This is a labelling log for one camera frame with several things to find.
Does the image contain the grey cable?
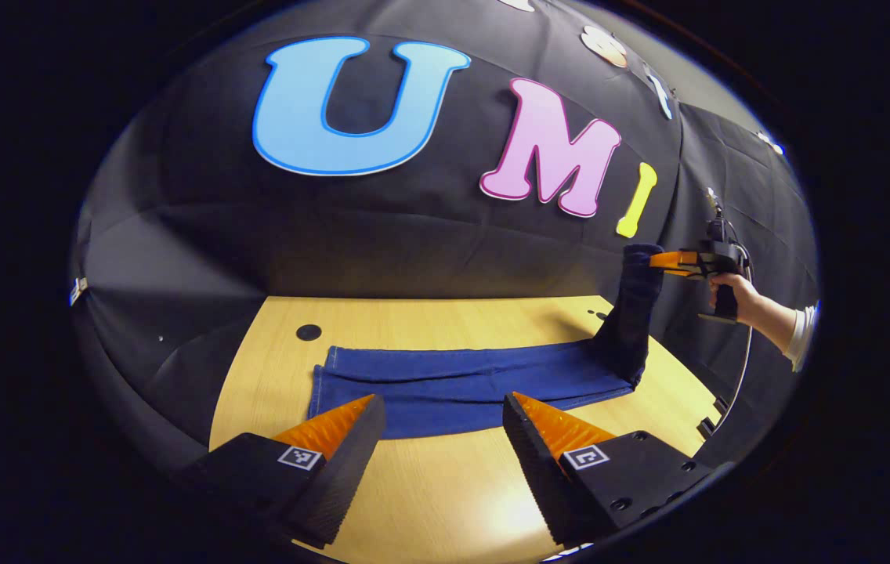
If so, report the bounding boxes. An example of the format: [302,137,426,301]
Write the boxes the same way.
[715,235,756,432]

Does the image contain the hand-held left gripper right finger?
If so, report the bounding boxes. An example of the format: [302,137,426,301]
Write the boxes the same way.
[501,391,736,548]

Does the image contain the blue denim jeans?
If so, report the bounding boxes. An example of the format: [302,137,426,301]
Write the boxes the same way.
[308,243,666,440]

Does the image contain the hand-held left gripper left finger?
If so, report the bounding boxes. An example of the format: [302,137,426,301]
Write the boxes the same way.
[177,393,388,549]

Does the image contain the black backdrop cloth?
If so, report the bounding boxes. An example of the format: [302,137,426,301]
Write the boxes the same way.
[69,0,820,471]

